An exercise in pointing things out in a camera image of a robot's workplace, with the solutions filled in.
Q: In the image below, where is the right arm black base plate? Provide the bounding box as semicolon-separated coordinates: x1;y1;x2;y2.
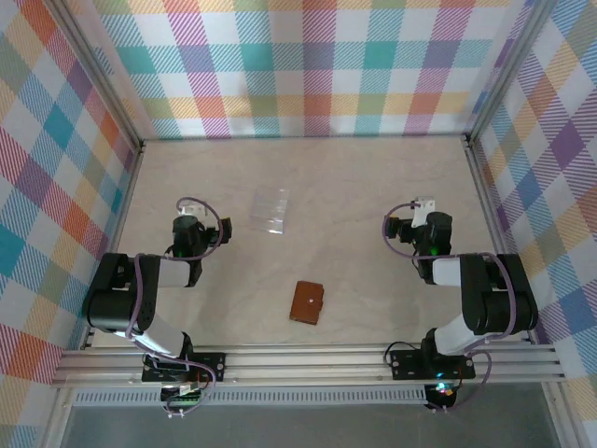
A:
389;348;476;380

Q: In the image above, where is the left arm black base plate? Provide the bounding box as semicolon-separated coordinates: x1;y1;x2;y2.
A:
142;352;228;383

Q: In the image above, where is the brown leather card holder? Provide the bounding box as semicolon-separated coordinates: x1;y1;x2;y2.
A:
288;280;326;326

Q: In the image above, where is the aluminium side rail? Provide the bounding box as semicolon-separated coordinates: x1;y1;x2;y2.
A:
78;142;146;351
464;133;535;346

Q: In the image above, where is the wide aluminium rail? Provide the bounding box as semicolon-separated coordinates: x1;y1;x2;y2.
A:
50;343;568;388

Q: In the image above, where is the grey slotted cable duct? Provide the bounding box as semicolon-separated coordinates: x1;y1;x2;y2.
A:
72;385;430;406

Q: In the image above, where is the aluminium frame leg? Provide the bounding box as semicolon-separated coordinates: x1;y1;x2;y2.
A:
41;386;78;448
543;382;579;448

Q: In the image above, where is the clear plastic bag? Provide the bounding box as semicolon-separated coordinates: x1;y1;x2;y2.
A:
249;188;291;233

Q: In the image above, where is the aluminium frame post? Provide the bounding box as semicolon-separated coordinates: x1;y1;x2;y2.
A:
49;0;146;153
465;0;551;141

